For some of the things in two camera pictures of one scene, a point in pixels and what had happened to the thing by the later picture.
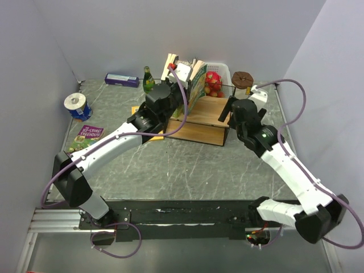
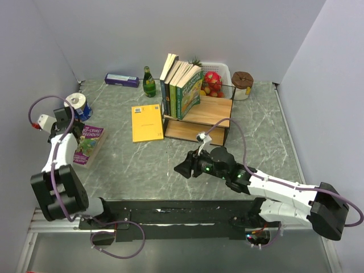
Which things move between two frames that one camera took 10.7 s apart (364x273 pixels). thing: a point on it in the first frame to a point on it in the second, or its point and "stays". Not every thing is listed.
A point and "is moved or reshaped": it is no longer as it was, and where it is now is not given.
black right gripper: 227,108 to 191,162
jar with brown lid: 243,81 stays
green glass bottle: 148,81 stays
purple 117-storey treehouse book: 88,135 stays
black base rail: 146,219 stays
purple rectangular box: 127,80 stays
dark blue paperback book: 171,58 stays
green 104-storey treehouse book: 197,84 is moved or reshaped
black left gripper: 174,85 to 81,125
